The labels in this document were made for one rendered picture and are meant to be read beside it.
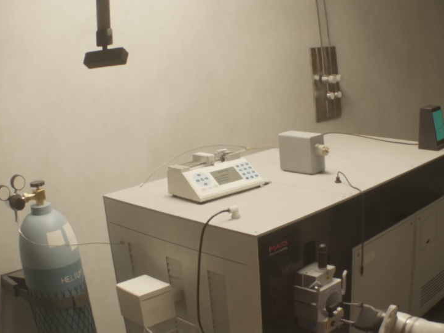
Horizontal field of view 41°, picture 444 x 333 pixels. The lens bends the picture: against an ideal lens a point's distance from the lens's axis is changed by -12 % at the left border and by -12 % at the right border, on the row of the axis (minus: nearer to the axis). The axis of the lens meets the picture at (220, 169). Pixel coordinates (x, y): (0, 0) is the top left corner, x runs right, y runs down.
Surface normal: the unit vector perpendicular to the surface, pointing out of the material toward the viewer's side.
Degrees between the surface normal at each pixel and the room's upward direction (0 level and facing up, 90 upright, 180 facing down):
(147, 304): 90
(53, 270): 90
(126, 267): 90
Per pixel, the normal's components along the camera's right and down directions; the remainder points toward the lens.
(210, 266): -0.73, 0.21
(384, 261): 0.67, 0.11
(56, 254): 0.46, 0.03
